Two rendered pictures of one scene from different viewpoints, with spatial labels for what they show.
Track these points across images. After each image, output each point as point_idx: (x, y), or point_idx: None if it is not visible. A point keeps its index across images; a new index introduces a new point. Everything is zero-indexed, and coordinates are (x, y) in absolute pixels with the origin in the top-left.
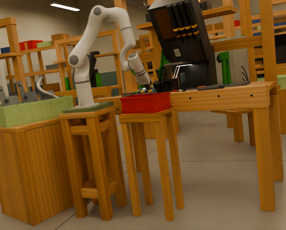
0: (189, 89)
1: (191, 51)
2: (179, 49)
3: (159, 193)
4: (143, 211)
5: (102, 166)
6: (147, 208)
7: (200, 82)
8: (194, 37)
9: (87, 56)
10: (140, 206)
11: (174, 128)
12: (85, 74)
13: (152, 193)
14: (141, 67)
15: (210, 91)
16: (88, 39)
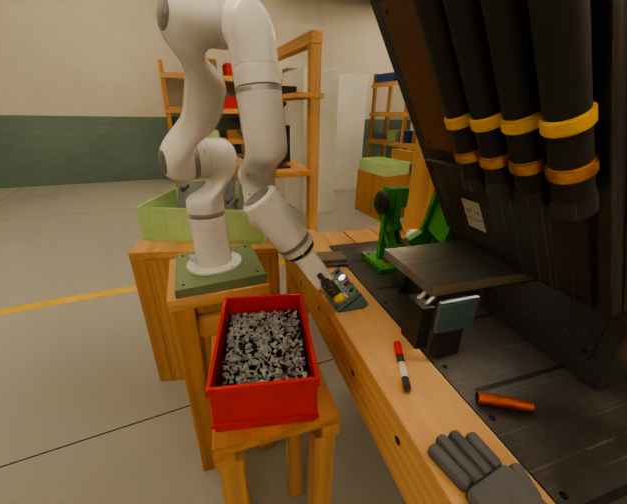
0: (463, 368)
1: (531, 242)
2: (484, 207)
3: (342, 469)
4: (263, 501)
5: (194, 398)
6: (277, 500)
7: (551, 342)
8: (549, 195)
9: (221, 153)
10: (277, 479)
11: (326, 464)
12: (201, 200)
13: (336, 454)
14: (282, 242)
15: None
16: (186, 110)
